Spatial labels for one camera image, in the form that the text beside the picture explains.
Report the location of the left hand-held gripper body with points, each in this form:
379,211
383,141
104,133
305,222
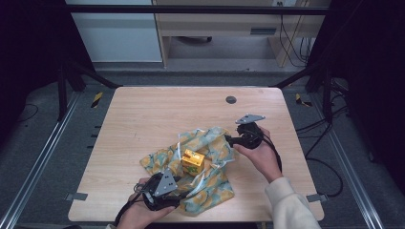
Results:
160,191

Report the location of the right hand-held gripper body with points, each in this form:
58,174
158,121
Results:
250,136

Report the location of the lemon print fabric bag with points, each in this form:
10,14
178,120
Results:
210,187

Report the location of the yellow drink carton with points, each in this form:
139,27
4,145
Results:
192,162

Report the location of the person's right hand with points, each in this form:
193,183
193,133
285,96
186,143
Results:
262,160

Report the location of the person's left hand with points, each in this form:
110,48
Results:
140,214

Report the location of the grey round table grommet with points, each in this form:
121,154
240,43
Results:
230,99

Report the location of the yellow black floor tape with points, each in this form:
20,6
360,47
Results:
301,100
97,99

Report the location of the light wooden desk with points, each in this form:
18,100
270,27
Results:
223,28

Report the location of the white cabinet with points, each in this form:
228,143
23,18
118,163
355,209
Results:
117,35

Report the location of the black frame strut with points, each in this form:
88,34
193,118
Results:
315,86
71,86

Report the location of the grey metal table bracket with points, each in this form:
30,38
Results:
316,197
75,196

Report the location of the aluminium floor rail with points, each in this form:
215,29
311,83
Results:
38,159
348,168

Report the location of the black frame crossbar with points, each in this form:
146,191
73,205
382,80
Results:
197,9

